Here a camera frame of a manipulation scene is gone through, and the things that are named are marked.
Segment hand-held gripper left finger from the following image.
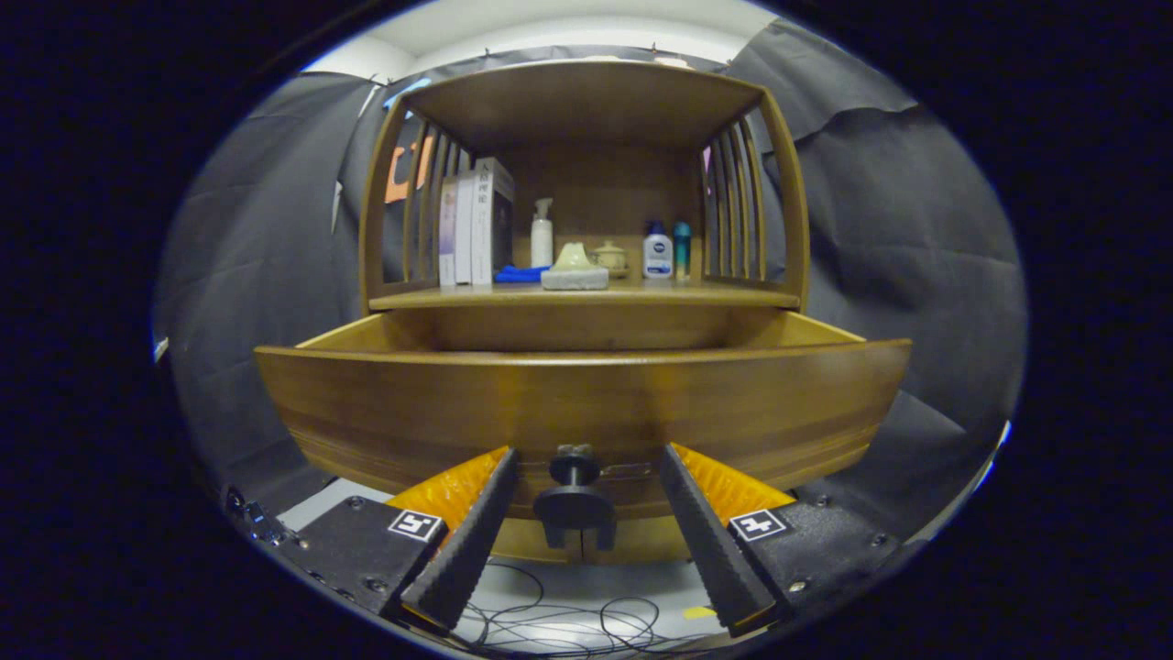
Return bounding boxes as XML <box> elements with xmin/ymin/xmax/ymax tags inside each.
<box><xmin>275</xmin><ymin>446</ymin><xmax>521</xmax><ymax>635</ymax></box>

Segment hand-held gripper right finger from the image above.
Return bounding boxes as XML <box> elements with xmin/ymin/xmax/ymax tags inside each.
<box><xmin>660</xmin><ymin>443</ymin><xmax>904</xmax><ymax>638</ymax></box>

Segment wooden drawer with black knob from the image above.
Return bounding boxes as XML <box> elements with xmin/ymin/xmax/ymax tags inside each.
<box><xmin>254</xmin><ymin>307</ymin><xmax>915</xmax><ymax>531</ymax></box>

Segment green item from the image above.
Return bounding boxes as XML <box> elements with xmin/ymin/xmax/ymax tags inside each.
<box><xmin>541</xmin><ymin>242</ymin><xmax>610</xmax><ymax>292</ymax></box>

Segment wooden cabinet door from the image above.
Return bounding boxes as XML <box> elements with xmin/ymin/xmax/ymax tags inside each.
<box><xmin>582</xmin><ymin>515</ymin><xmax>693</xmax><ymax>562</ymax></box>
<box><xmin>490</xmin><ymin>518</ymin><xmax>583</xmax><ymax>562</ymax></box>

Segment wooden countertop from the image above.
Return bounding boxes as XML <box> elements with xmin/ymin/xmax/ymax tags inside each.
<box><xmin>368</xmin><ymin>278</ymin><xmax>803</xmax><ymax>311</ymax></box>

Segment wooden cabinet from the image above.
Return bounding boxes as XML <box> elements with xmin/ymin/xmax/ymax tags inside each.
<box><xmin>357</xmin><ymin>60</ymin><xmax>812</xmax><ymax>565</ymax></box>

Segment white bottle with blue cap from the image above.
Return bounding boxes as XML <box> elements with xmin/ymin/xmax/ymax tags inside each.
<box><xmin>641</xmin><ymin>220</ymin><xmax>674</xmax><ymax>280</ymax></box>

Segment beige lidded teacup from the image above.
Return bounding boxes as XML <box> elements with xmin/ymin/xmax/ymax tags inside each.
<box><xmin>591</xmin><ymin>240</ymin><xmax>631</xmax><ymax>279</ymax></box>

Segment pale purple book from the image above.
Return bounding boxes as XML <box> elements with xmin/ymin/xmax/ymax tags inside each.
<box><xmin>438</xmin><ymin>179</ymin><xmax>459</xmax><ymax>287</ymax></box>

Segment white pump bottle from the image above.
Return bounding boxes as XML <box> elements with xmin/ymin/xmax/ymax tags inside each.
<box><xmin>531</xmin><ymin>197</ymin><xmax>554</xmax><ymax>270</ymax></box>

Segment thin white book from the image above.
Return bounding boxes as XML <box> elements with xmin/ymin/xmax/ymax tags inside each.
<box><xmin>455</xmin><ymin>172</ymin><xmax>476</xmax><ymax>287</ymax></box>

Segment large white book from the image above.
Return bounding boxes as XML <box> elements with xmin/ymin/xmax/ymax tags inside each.
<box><xmin>471</xmin><ymin>157</ymin><xmax>516</xmax><ymax>285</ymax></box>

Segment black backdrop cloth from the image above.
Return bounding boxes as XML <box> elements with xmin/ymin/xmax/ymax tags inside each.
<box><xmin>156</xmin><ymin>18</ymin><xmax>1027</xmax><ymax>542</ymax></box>

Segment black cables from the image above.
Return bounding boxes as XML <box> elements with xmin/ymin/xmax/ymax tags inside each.
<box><xmin>454</xmin><ymin>559</ymin><xmax>725</xmax><ymax>659</ymax></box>

